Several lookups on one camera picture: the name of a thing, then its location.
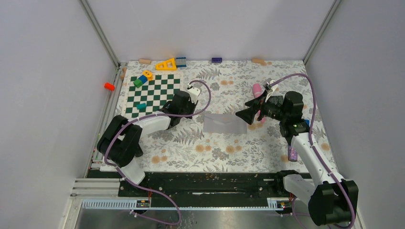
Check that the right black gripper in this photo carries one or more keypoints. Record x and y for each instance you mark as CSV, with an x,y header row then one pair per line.
x,y
249,114

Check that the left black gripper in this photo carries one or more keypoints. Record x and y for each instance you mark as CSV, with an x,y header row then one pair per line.
x,y
193,106

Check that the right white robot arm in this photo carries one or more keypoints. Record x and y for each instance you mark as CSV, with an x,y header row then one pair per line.
x,y
331,199

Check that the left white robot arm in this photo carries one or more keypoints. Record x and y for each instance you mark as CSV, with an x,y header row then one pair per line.
x,y
119,144

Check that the pink marker pen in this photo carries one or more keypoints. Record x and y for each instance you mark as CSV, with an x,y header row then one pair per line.
x,y
257,92

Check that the dark grey lego baseplate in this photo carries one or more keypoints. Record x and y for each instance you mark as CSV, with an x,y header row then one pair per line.
x,y
278,98

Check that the green white chessboard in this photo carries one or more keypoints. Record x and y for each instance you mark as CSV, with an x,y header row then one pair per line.
x,y
155,94

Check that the teal small block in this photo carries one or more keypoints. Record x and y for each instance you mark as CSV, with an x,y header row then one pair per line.
x,y
141,106

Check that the yellow triangle toy block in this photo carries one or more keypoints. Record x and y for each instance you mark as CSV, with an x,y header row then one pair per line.
x,y
168,65

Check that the blue cube block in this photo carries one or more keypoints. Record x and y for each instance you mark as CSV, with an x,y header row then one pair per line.
x,y
143,79

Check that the floral patterned table mat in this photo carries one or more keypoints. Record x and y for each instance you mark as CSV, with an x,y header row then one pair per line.
x,y
225,87

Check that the green cube block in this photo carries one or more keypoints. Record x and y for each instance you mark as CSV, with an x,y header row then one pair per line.
x,y
138,83

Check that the right wooden cylinder peg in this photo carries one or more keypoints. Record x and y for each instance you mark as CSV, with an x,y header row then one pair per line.
x,y
258,61

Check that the wooden cylinder peg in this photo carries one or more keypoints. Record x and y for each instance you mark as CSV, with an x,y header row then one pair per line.
x,y
145,61
258,61

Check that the dark blue lego brick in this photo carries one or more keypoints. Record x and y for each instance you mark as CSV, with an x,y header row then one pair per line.
x,y
216,60

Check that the left wooden cylinder peg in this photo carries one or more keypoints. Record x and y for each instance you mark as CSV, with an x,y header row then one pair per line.
x,y
145,61

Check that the purple glitter microphone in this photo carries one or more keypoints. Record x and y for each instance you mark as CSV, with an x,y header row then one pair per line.
x,y
292,154

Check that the red cylinder block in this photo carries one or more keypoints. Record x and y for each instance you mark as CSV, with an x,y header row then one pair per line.
x,y
109,86

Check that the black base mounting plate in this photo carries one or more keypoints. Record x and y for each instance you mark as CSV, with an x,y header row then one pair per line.
x,y
208,190

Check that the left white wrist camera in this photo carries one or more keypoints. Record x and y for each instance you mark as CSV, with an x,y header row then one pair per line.
x,y
194,93

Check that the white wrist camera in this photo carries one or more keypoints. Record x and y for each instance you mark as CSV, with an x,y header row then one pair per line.
x,y
194,93
269,88

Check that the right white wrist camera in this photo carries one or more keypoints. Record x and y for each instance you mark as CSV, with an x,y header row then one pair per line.
x,y
269,88

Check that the orange ring toy block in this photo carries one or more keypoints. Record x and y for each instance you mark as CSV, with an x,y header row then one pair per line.
x,y
148,74

